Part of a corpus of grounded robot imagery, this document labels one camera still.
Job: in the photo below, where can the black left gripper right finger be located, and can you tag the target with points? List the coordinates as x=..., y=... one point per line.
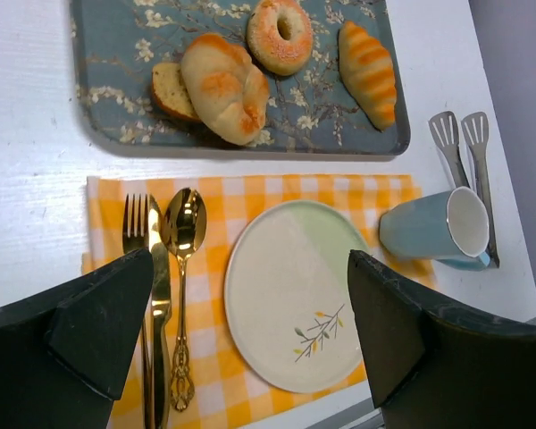
x=434, y=362

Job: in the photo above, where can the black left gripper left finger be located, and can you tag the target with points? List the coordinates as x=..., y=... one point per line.
x=65, y=353

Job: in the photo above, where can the knotted bread roll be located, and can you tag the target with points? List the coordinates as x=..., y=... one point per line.
x=228, y=92

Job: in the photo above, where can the sugared bagel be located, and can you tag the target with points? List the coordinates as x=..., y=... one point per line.
x=279, y=34

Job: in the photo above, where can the bread slice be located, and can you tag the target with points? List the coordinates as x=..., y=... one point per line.
x=170, y=93

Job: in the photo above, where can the light blue mug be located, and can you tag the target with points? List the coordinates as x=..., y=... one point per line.
x=451, y=227

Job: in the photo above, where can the cream and green plate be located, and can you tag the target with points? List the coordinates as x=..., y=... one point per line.
x=286, y=296

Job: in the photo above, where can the gold knife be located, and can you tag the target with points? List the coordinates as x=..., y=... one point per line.
x=160, y=314

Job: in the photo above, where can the gold fork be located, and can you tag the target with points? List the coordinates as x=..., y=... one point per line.
x=134, y=229

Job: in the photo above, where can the yellow checkered cloth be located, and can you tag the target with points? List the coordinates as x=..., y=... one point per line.
x=228, y=393

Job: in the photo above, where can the gold spoon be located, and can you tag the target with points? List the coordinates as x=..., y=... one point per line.
x=183, y=233

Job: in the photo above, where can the striped croissant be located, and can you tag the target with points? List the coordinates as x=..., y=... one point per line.
x=367, y=71

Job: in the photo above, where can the blue floral serving tray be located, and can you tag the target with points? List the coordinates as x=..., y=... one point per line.
x=286, y=76

